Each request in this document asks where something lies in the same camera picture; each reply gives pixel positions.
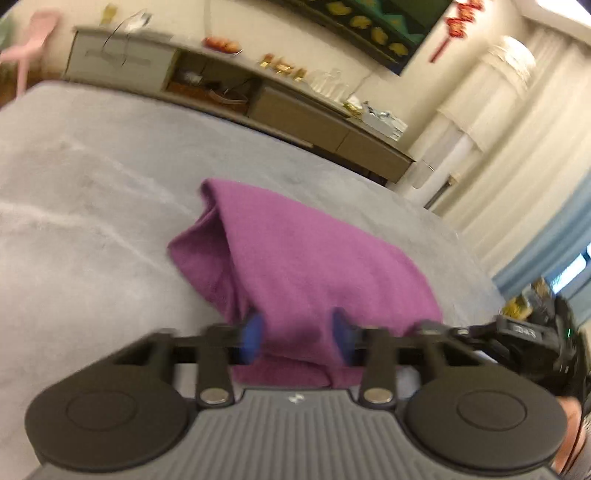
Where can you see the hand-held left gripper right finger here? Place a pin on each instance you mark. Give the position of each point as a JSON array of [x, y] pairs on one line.
[[342, 334]]

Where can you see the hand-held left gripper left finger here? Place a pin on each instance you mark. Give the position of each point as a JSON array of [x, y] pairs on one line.
[[251, 337]]

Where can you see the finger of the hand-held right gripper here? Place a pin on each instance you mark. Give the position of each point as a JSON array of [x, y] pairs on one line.
[[478, 333]]

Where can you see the purple knit garment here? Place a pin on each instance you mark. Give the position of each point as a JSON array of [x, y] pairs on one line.
[[300, 258]]

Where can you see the person's right forearm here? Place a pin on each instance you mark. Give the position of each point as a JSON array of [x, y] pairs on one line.
[[575, 424]]

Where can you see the blue curtain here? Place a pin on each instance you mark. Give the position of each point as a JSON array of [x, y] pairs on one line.
[[545, 249]]

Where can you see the white curtain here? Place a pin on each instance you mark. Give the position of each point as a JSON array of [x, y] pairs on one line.
[[521, 138]]

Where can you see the white clutter box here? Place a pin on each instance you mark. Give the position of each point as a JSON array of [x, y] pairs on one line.
[[381, 121]]

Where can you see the long grey sideboard cabinet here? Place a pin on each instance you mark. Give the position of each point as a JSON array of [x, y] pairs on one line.
[[295, 113]]

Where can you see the clear glassware group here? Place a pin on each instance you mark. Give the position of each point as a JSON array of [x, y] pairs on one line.
[[328, 84]]

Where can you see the yellow snack packets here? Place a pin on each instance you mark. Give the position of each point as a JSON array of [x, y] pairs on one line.
[[281, 68]]

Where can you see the plate of orange fruit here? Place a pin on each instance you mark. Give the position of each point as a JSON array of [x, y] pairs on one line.
[[222, 45]]

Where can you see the red hanging ornament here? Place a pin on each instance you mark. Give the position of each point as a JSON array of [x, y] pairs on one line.
[[457, 23]]

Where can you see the white crumpled bag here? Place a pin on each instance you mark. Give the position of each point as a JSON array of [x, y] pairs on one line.
[[137, 21]]

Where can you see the yellow glass item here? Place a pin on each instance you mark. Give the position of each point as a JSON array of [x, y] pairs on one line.
[[109, 14]]

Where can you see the pink plastic chair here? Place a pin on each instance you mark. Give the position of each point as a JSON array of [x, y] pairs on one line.
[[32, 44]]

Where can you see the dark green wall painting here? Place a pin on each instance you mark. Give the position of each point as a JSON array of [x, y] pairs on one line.
[[383, 23]]

